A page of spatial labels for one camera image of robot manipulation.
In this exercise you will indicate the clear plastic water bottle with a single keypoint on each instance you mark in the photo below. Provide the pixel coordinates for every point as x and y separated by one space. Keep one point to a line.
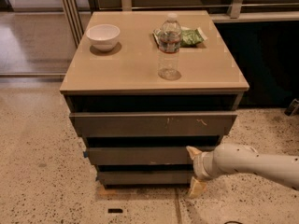
169 39

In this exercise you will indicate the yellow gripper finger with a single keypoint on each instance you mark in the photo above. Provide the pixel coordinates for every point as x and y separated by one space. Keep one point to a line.
196 187
193 152

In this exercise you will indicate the grey drawer cabinet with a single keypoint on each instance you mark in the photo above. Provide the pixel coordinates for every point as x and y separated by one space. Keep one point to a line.
126 80

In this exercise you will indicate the metal window frame rail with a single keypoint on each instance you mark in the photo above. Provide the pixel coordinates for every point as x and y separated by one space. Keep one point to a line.
71 12

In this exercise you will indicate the white ceramic bowl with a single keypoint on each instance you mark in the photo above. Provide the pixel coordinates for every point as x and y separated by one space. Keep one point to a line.
104 36

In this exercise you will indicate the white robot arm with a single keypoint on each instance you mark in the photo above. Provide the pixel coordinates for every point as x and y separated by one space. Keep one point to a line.
229 159

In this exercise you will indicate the green snack bag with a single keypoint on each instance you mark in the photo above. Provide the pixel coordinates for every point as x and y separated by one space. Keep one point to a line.
192 37

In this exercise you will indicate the grey drawer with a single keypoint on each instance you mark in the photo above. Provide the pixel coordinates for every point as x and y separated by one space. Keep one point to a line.
147 124
138 155
145 178

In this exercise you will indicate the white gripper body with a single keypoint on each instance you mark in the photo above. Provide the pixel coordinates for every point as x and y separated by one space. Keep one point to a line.
199 166

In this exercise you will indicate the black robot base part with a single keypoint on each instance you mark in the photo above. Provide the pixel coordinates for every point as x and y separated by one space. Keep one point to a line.
293 108

